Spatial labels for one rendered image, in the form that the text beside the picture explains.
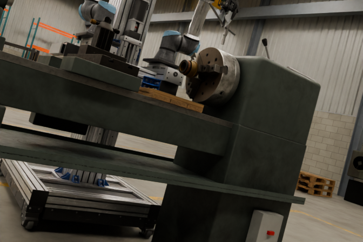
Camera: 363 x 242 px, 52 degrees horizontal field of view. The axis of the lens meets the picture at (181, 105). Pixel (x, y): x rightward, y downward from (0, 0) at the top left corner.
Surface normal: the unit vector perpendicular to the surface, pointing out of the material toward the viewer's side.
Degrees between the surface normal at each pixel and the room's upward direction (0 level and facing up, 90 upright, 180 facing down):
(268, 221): 90
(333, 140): 90
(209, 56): 90
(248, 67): 90
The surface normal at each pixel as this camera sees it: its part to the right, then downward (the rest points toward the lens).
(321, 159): -0.72, -0.23
